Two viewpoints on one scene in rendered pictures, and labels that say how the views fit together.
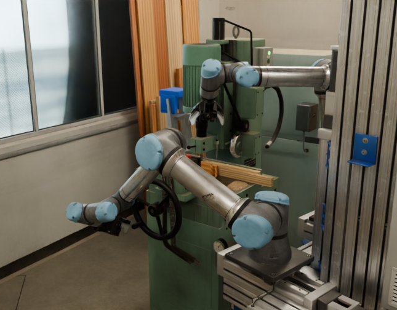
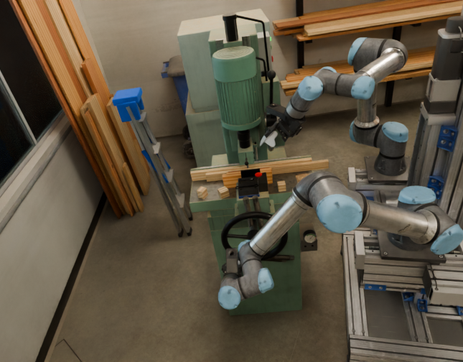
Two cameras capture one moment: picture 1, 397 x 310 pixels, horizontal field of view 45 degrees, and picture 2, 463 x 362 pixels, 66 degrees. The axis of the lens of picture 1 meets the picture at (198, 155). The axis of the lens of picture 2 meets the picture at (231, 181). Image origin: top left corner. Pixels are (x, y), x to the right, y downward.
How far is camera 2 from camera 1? 134 cm
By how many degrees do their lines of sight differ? 34
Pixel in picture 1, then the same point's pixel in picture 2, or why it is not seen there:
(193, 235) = not seen: hidden behind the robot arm
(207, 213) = not seen: hidden behind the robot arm
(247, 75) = (370, 87)
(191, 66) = (237, 82)
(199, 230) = not seen: hidden behind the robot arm
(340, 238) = (459, 200)
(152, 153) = (352, 215)
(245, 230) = (447, 243)
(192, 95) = (242, 112)
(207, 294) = (289, 272)
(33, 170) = (16, 243)
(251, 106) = (276, 99)
